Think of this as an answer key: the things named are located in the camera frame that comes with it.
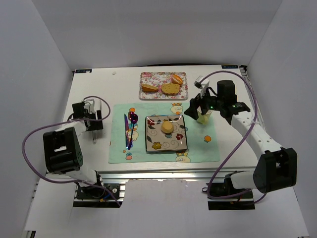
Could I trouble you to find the yellow green mug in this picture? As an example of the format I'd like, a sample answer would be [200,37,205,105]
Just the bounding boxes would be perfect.
[196,109,212,124]

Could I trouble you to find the round bread roll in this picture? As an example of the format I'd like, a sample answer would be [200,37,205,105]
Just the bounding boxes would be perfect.
[161,120,174,134]

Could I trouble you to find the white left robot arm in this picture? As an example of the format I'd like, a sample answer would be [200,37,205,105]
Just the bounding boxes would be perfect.
[43,99,103,186]

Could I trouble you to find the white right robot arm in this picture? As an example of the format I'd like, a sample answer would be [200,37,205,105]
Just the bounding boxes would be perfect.
[185,79,297,196]

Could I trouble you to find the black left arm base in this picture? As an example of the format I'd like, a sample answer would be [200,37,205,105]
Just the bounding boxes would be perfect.
[73,183,123,208]

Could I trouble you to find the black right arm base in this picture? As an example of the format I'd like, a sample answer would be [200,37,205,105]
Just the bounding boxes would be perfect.
[202,173,255,211]

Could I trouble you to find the sliced bread piece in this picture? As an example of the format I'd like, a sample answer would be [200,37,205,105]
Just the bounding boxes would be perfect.
[161,83,180,95]

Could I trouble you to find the bread wedge slice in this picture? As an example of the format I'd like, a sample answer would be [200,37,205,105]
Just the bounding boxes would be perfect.
[141,84,159,93]

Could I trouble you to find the orange striped bun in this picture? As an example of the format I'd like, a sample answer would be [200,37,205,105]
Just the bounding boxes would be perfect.
[171,74,183,85]

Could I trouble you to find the iridescent knife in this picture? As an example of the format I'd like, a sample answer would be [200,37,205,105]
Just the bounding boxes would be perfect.
[124,115,129,149]

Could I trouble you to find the green placemat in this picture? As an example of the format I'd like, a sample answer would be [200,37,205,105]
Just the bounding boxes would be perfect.
[108,102,220,164]

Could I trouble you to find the iridescent purple spoon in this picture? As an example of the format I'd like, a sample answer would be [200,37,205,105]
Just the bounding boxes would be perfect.
[127,111,138,150]

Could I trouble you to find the square floral plate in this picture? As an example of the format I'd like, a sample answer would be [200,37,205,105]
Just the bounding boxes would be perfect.
[145,115,188,153]

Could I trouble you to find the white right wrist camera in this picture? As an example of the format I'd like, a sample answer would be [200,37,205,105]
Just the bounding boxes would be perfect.
[194,75,210,98]

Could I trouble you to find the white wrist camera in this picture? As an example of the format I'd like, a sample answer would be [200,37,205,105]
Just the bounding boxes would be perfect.
[194,75,210,98]
[83,99,96,114]

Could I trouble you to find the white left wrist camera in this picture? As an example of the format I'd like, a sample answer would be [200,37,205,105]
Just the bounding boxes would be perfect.
[83,99,96,114]

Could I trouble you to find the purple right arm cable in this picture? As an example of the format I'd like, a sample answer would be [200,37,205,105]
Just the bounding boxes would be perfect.
[207,70,268,205]

